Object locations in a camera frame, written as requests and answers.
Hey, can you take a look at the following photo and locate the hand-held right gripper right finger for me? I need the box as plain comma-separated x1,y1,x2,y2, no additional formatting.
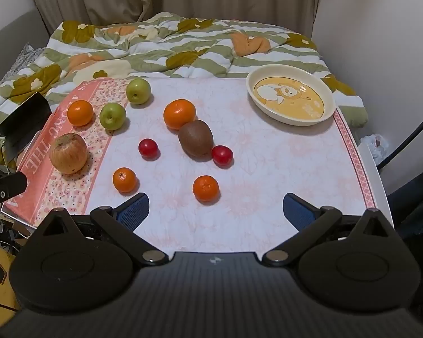
261,193,395,267

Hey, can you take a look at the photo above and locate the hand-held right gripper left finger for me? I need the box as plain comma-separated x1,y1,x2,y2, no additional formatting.
35,193,169,265

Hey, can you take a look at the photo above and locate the small orange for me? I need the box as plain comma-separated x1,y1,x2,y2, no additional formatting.
192,175,220,202
113,168,138,194

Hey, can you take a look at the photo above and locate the small red fruit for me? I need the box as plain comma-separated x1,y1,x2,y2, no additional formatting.
211,145,233,167
138,138,159,159

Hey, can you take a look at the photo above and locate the red yellow apple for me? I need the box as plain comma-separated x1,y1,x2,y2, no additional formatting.
49,133,89,175

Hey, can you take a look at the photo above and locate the brown kiwi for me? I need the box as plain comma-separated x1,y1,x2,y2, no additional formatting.
178,120,214,157

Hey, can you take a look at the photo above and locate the green apple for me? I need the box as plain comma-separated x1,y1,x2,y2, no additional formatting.
99,102,127,130
126,78,151,105

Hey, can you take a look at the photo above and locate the large orange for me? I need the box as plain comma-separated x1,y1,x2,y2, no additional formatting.
163,99,197,130

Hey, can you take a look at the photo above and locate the cream cartoon print plate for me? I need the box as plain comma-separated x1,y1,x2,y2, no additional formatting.
246,65,336,126

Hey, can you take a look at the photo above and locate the pink floral tablecloth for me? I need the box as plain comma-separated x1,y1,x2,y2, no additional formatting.
2,77,378,254

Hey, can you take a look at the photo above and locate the white table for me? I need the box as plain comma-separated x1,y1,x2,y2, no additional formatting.
356,143,395,229

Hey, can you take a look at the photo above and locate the white plastic bag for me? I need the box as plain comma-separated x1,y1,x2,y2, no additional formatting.
360,134,388,164

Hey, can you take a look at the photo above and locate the medium orange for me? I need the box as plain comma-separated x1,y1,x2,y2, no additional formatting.
67,100,94,127

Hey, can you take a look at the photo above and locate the dark cloth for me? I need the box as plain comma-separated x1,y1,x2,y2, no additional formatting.
388,164,423,240

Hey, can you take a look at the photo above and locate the black flat tablet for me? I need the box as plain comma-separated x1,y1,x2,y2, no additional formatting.
0,92,52,159

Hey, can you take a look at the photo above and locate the yellow wooden object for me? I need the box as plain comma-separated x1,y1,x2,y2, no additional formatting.
0,241,22,312

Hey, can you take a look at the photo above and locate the green floral striped quilt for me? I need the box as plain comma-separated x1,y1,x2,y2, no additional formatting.
0,12,369,164

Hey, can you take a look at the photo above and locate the grey patterned cloth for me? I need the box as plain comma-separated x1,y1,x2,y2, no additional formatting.
0,42,48,81

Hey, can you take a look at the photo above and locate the grey padded headboard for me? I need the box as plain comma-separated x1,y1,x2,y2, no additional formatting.
0,9,52,88

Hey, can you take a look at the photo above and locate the black clamp mount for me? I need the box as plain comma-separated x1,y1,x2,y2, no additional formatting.
0,171,28,231

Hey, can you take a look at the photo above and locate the black cable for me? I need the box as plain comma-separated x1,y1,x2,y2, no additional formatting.
377,104,423,170

